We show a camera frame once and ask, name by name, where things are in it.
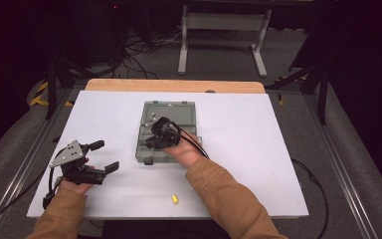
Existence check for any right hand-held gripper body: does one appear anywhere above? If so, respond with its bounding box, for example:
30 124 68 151
152 116 182 149

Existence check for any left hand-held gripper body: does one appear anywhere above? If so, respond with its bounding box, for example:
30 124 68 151
49 139 108 186

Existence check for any smoky transparent compartment box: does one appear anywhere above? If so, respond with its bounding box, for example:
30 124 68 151
134 100 204 165

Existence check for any person's left hand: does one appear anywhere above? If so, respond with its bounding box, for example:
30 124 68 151
58 178 96 195

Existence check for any white board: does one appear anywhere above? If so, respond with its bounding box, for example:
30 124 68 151
26 90 310 221

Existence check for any wooden table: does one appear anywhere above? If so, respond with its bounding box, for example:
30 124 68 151
84 78 267 95

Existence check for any yellow black floor tape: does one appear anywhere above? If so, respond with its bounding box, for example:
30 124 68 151
29 81 75 108

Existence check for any black tripod stand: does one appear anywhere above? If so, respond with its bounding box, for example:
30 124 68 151
265 63 329 125
44 56 97 120

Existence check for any person's dark lap clothing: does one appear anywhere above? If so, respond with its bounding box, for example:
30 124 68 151
102 218 233 239

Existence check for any left hand-held gripper black cable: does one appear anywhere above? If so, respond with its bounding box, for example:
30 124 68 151
0 155 66 233

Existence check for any hand-held gripper black cable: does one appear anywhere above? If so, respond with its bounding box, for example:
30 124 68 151
0 155 66 233
170 122 330 239

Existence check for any aluminium floor rail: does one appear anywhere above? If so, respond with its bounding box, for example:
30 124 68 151
302 94 379 239
0 89 81 239

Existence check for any bundle of black floor cables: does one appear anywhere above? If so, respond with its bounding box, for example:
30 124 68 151
93 29 183 81

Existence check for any white metal stand frame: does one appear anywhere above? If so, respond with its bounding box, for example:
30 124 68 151
177 5 273 79

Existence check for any right hand-held gripper black cable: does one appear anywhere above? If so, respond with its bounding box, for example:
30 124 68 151
170 122 330 239

